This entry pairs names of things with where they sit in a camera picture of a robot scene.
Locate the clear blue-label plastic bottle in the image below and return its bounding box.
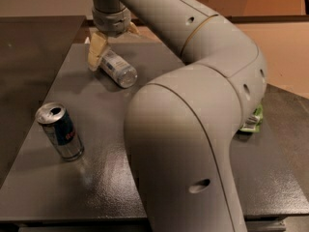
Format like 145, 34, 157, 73
100, 49, 138, 88

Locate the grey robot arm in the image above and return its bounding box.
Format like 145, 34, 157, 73
93, 0, 267, 232

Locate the blue silver energy drink can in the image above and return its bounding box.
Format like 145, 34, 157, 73
36, 102, 84, 161

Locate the green snack bag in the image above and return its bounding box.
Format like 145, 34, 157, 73
239, 104, 264, 133

